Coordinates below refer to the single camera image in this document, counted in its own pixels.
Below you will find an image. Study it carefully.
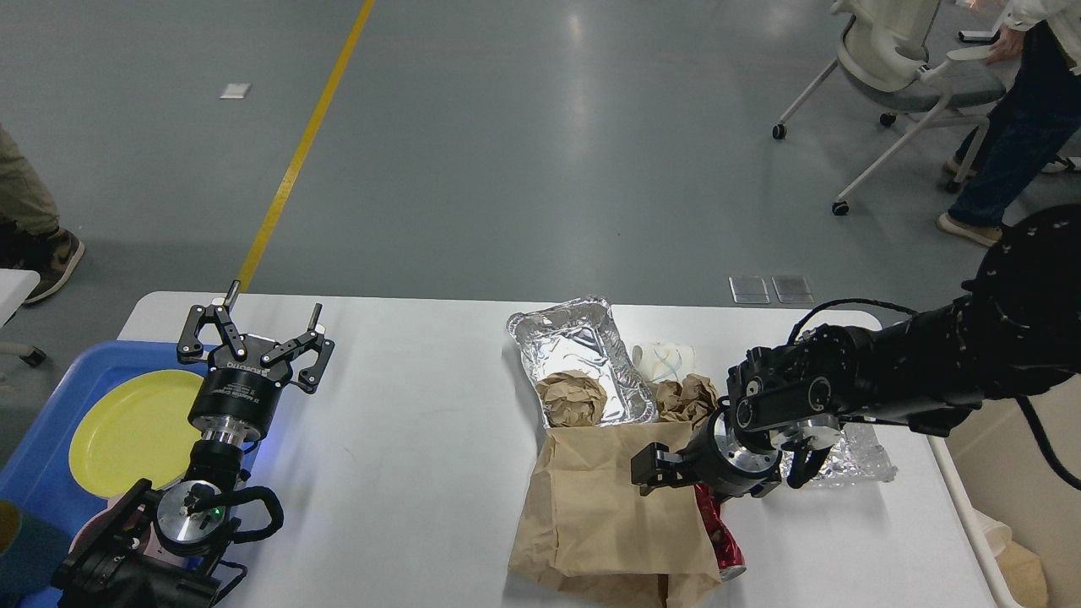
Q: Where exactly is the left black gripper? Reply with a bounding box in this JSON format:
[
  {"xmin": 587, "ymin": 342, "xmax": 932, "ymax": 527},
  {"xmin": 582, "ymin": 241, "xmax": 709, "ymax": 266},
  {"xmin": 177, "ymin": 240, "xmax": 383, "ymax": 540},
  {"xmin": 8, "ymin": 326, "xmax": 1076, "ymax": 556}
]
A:
[{"xmin": 630, "ymin": 410, "xmax": 784, "ymax": 501}]

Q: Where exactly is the brown paper bag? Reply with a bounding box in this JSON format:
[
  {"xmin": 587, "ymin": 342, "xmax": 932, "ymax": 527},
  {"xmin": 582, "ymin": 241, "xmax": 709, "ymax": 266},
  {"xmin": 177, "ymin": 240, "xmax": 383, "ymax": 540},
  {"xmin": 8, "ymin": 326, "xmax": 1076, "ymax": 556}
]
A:
[{"xmin": 508, "ymin": 422, "xmax": 723, "ymax": 607}]

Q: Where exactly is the aluminium foil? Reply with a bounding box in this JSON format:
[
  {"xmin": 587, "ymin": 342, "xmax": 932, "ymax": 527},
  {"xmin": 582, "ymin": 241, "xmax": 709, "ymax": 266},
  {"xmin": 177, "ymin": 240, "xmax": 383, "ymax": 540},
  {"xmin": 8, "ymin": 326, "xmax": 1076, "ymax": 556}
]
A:
[{"xmin": 801, "ymin": 423, "xmax": 897, "ymax": 489}]

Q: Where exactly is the yellow plate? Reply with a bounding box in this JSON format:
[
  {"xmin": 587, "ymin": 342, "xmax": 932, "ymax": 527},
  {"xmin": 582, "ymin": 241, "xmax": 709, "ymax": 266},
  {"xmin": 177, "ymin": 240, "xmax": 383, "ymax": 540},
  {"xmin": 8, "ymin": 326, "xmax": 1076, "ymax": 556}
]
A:
[{"xmin": 68, "ymin": 370, "xmax": 204, "ymax": 499}]

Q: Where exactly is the pink mug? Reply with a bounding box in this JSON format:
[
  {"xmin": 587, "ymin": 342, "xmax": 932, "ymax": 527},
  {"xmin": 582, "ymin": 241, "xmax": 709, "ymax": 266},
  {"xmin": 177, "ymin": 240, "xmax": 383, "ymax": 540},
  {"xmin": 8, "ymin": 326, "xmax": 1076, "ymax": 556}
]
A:
[{"xmin": 68, "ymin": 495, "xmax": 141, "ymax": 555}]

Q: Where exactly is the dark teal mug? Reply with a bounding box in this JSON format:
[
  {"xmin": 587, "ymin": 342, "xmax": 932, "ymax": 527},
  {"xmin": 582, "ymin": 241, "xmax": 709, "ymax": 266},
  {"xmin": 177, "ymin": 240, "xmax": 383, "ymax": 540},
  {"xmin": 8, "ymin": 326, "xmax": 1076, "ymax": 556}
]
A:
[{"xmin": 1, "ymin": 499, "xmax": 71, "ymax": 607}]

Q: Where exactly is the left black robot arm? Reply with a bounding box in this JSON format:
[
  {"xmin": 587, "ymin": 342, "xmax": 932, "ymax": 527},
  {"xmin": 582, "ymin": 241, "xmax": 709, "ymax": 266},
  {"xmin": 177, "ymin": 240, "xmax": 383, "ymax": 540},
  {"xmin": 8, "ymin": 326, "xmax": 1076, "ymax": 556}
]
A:
[{"xmin": 53, "ymin": 410, "xmax": 780, "ymax": 607}]

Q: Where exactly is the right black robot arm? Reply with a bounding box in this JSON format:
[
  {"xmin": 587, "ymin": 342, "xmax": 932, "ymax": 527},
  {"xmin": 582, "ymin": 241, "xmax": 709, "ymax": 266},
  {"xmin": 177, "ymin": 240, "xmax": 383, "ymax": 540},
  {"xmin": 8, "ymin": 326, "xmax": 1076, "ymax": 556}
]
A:
[{"xmin": 725, "ymin": 204, "xmax": 1080, "ymax": 487}]

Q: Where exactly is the crumpled brown paper wad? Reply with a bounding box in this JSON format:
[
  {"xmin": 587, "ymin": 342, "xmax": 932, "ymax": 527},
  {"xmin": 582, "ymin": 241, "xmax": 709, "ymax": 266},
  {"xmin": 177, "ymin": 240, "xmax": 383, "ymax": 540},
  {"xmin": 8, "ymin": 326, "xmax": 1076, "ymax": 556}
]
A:
[{"xmin": 654, "ymin": 373, "xmax": 720, "ymax": 428}]

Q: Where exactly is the crushed red can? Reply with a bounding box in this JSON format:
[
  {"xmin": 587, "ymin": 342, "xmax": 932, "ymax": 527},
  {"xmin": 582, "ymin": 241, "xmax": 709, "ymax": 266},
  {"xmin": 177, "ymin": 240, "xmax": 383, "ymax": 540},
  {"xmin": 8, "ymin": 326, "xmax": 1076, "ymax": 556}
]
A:
[{"xmin": 693, "ymin": 483, "xmax": 747, "ymax": 582}]

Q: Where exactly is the crumpled brown paper ball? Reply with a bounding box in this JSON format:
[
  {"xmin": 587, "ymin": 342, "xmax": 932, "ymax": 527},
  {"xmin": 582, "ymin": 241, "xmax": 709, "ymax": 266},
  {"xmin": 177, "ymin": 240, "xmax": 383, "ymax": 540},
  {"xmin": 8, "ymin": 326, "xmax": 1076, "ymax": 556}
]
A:
[{"xmin": 535, "ymin": 371, "xmax": 609, "ymax": 428}]

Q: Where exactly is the aluminium foil tray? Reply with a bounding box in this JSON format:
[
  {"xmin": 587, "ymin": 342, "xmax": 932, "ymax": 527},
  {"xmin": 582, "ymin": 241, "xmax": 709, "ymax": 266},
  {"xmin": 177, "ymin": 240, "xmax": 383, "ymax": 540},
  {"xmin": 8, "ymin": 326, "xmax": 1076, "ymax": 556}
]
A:
[{"xmin": 507, "ymin": 296, "xmax": 659, "ymax": 426}]

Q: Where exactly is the metal floor plate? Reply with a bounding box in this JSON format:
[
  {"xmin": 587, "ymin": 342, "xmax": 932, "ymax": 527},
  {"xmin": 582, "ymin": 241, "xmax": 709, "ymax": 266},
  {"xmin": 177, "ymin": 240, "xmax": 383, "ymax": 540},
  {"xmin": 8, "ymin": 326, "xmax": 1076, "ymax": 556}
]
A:
[
  {"xmin": 729, "ymin": 274, "xmax": 771, "ymax": 307},
  {"xmin": 772, "ymin": 274, "xmax": 815, "ymax": 305}
]

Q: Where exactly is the beige plastic bin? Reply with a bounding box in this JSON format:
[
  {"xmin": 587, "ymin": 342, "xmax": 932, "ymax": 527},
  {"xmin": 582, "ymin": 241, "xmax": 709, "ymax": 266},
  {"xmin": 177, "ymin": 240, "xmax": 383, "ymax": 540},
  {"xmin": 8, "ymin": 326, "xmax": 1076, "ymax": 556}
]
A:
[{"xmin": 945, "ymin": 400, "xmax": 1080, "ymax": 607}]

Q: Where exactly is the white office chair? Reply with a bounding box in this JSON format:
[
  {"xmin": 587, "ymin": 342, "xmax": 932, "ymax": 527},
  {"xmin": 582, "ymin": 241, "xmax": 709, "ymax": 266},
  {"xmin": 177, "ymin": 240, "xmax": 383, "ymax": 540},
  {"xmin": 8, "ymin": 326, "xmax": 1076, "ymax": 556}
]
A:
[{"xmin": 772, "ymin": 1, "xmax": 1005, "ymax": 216}]

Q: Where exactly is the blue plastic tray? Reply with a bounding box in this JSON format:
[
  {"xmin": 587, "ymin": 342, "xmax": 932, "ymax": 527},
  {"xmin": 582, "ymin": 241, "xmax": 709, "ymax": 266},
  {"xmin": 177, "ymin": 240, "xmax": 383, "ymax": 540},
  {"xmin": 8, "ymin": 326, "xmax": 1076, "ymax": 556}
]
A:
[{"xmin": 1, "ymin": 341, "xmax": 209, "ymax": 538}]

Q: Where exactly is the person in khaki trousers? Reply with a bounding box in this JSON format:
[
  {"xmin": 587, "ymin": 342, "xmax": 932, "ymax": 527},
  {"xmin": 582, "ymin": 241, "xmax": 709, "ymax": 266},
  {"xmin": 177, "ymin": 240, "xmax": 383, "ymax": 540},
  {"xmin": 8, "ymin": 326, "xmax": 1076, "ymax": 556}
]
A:
[{"xmin": 1, "ymin": 128, "xmax": 86, "ymax": 307}]

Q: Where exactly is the white side table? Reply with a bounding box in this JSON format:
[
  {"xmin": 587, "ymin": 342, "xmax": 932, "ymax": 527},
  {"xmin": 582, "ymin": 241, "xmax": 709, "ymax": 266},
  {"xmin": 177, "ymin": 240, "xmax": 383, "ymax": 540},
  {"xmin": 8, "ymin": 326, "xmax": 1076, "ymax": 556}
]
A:
[{"xmin": 1, "ymin": 269, "xmax": 46, "ymax": 368}]

